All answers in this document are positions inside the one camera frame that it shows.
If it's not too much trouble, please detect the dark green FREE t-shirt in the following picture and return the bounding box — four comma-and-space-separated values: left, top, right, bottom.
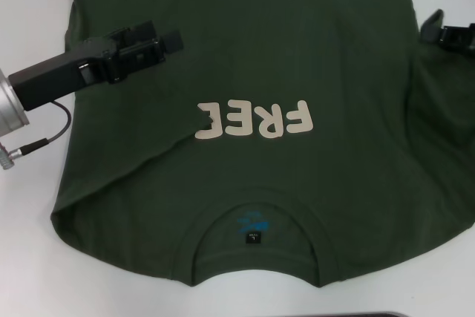
50, 0, 475, 289

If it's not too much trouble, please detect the dark left gripper cable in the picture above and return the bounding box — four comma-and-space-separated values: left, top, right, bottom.
27, 100, 73, 147

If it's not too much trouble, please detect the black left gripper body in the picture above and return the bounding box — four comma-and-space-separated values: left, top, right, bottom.
7, 36, 116, 111

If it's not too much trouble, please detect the silver left cable connector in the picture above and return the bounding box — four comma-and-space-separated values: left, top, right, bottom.
0, 138, 49, 171

